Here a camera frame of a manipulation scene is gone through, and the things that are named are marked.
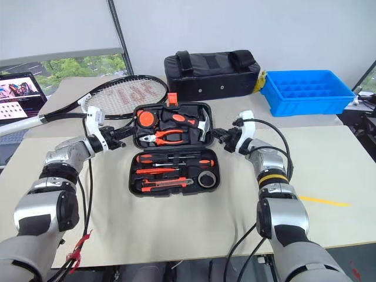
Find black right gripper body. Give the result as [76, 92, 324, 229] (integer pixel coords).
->
[223, 126, 241, 152]

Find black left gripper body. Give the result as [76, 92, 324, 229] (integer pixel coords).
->
[100, 125, 119, 150]

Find black orange handled screwdriver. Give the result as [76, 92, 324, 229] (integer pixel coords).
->
[135, 152, 203, 165]
[152, 158, 215, 169]

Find black electrical tape roll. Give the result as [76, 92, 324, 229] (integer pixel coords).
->
[196, 172, 217, 189]

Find black tool case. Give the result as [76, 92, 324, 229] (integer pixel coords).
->
[128, 92, 220, 198]

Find orange black tape measure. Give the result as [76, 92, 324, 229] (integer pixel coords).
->
[136, 109, 159, 129]

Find black white tennis racket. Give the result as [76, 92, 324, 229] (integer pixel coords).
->
[0, 75, 169, 137]

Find slim orange tester screwdriver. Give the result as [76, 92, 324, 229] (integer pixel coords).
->
[135, 167, 180, 174]

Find black fabric carry bag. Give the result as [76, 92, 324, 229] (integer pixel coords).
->
[163, 49, 261, 102]

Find orange utility knife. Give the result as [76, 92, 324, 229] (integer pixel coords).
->
[141, 177, 194, 189]

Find yellow crumpled bag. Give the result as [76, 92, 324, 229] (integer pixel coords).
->
[255, 70, 268, 93]

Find blue plastic divided bin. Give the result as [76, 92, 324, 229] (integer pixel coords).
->
[260, 69, 357, 118]

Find cream table cloth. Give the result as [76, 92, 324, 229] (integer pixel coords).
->
[0, 125, 376, 268]

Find open laptop computer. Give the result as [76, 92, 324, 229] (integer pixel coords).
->
[0, 71, 48, 167]

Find yellow tape strip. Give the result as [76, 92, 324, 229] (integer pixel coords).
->
[298, 195, 353, 207]

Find dark rounded shape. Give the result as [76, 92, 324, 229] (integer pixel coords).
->
[119, 263, 167, 282]

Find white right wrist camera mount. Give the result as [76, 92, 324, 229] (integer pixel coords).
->
[234, 110, 257, 155]

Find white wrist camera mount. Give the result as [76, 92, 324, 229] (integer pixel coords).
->
[234, 110, 257, 155]
[83, 106, 110, 153]

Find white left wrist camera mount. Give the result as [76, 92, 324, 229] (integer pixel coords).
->
[83, 106, 110, 153]

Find orange handled pliers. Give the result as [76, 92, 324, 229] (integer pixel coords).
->
[139, 129, 184, 147]

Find claw hammer black orange handle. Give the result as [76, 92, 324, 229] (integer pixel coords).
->
[160, 107, 213, 142]

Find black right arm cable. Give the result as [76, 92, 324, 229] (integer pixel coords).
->
[231, 117, 294, 183]

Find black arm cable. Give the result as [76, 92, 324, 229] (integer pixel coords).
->
[57, 155, 95, 282]
[231, 117, 294, 183]

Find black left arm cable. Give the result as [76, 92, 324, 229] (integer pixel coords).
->
[57, 155, 95, 282]

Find dark window frame post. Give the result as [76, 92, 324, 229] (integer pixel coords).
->
[107, 0, 136, 78]

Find thin black cable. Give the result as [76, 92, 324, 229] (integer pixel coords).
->
[244, 237, 267, 282]
[226, 222, 261, 282]

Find red tape on cable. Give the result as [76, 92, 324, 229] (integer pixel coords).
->
[68, 230, 93, 266]

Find black equipment frame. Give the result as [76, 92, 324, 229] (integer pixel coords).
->
[337, 90, 376, 164]

